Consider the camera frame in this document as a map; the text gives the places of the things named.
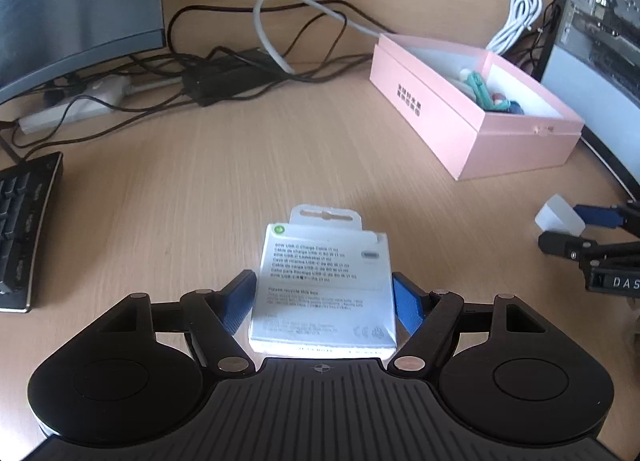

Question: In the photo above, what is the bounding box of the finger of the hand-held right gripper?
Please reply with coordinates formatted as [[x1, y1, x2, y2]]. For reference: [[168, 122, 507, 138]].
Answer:
[[538, 231, 640, 272], [574, 201, 640, 232]]

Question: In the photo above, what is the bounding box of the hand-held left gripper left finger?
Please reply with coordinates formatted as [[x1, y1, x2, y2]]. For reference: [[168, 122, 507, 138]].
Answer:
[[92, 269, 258, 377]]

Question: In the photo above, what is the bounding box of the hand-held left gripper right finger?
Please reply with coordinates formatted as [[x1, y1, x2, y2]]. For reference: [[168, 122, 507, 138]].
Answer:
[[387, 271, 551, 377]]

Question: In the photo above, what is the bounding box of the small white charger block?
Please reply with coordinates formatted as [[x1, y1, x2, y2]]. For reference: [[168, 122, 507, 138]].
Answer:
[[534, 194, 586, 237]]

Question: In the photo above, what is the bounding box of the white cable package box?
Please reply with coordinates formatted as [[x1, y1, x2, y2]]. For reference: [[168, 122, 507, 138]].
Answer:
[[248, 204, 398, 361]]

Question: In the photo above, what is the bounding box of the teal plastic item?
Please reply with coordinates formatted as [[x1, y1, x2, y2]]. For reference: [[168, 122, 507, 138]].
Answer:
[[457, 68, 508, 112]]

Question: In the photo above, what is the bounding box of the pink cardboard box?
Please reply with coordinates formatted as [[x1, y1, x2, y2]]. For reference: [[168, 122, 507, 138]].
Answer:
[[370, 32, 586, 182]]

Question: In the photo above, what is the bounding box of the glass-sided computer case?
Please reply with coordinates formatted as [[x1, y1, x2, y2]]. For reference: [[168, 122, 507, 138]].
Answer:
[[540, 0, 640, 202]]

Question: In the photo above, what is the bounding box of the black keyboard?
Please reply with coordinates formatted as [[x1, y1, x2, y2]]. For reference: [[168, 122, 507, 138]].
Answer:
[[0, 151, 65, 313]]

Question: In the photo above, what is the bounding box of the black power brick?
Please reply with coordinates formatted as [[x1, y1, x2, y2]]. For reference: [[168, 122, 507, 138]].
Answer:
[[181, 48, 291, 107]]

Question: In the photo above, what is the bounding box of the white power strip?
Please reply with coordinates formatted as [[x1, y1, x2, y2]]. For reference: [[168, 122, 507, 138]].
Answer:
[[19, 75, 133, 136]]

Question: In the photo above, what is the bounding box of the computer monitor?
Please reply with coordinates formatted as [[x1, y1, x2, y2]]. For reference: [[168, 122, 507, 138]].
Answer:
[[0, 0, 167, 104]]

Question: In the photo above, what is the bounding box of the grey cable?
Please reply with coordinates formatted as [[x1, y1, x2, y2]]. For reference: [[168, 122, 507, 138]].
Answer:
[[253, 0, 383, 74]]

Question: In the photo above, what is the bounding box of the black cable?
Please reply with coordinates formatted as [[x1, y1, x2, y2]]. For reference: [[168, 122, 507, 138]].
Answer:
[[166, 0, 376, 92]]

